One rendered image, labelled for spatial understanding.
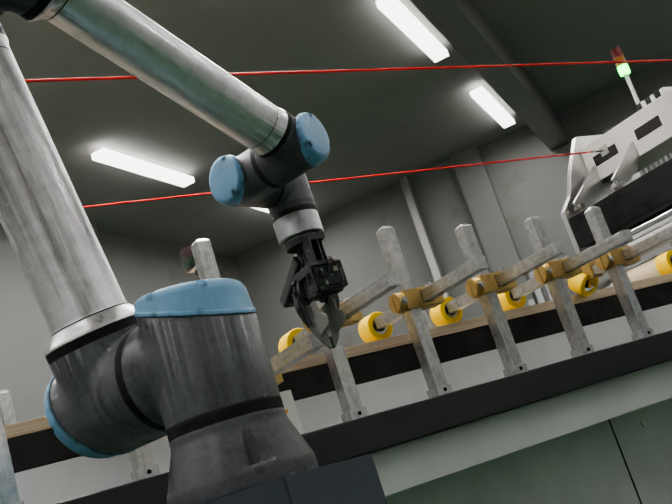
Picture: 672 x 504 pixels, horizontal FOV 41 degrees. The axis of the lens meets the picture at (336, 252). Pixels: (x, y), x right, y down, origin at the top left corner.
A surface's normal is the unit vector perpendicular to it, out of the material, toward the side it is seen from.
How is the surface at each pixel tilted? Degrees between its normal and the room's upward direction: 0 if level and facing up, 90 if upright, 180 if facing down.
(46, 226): 99
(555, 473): 90
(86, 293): 96
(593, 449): 90
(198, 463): 70
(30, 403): 90
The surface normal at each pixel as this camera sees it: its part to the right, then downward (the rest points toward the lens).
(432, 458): 0.46, -0.36
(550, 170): -0.41, -0.11
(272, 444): 0.44, -0.67
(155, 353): -0.64, -0.04
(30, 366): 0.86, -0.37
